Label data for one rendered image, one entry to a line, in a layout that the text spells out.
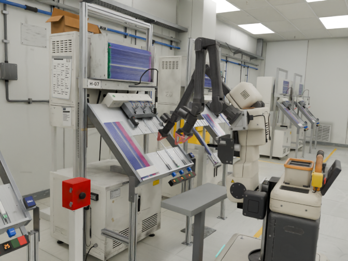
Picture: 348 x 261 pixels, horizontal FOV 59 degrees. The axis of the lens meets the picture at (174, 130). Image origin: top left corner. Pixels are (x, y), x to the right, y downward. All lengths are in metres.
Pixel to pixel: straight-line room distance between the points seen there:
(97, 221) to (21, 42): 2.15
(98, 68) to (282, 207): 1.57
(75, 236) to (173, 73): 2.22
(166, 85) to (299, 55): 6.74
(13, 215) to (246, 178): 1.25
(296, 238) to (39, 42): 3.19
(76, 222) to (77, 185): 0.23
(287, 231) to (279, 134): 5.05
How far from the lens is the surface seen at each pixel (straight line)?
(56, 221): 2.82
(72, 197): 1.84
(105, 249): 2.46
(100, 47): 2.39
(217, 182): 3.88
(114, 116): 2.39
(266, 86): 6.81
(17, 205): 1.58
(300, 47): 9.92
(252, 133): 1.90
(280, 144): 6.78
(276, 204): 1.76
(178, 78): 3.53
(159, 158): 2.34
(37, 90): 3.80
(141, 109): 2.56
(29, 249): 1.65
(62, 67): 2.52
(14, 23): 3.73
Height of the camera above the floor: 1.30
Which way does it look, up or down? 7 degrees down
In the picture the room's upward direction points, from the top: 2 degrees clockwise
